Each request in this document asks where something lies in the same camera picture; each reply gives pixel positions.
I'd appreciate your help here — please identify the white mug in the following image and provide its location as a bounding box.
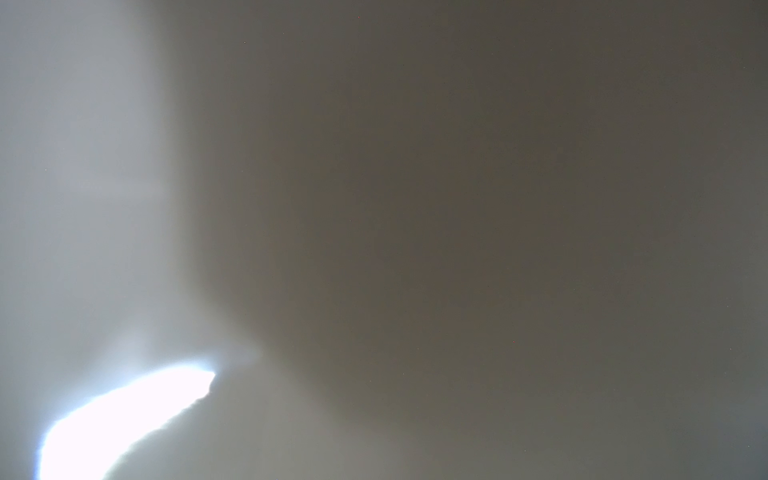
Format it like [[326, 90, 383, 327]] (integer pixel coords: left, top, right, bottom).
[[1, 1, 767, 479]]

